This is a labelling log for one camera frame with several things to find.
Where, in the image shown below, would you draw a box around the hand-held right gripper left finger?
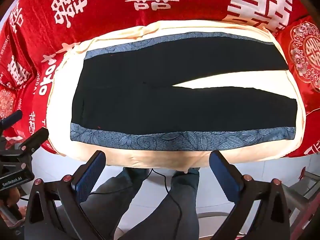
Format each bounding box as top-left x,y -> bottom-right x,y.
24,150 -> 107,240

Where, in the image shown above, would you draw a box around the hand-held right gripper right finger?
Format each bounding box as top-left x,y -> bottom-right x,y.
209,150 -> 298,240

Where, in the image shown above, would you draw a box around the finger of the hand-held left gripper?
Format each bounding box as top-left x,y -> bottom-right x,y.
19,127 -> 50,153
0,110 -> 23,132

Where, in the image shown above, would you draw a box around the black pants with blue stripes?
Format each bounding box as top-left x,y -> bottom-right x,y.
70,31 -> 298,153

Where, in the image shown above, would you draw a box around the person's left hand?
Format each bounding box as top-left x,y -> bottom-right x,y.
0,187 -> 25,214

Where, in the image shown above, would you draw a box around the person's left leg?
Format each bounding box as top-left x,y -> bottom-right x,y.
56,167 -> 150,240

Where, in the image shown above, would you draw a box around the person's leg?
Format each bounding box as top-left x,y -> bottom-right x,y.
56,167 -> 150,240
117,168 -> 200,240

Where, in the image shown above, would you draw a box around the person's right leg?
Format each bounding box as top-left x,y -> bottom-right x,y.
117,168 -> 200,240

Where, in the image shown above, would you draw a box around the cream yellow cloth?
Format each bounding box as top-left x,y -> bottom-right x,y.
46,20 -> 307,175

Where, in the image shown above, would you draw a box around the red printed blanket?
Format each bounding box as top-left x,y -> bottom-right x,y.
0,0 -> 320,162

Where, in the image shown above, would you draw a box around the red embroidered pillow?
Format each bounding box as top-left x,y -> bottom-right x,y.
275,15 -> 320,117

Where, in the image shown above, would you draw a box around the black cable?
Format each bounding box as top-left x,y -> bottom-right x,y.
90,169 -> 182,240

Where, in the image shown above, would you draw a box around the grey metal frame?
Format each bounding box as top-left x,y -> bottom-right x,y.
282,167 -> 320,233

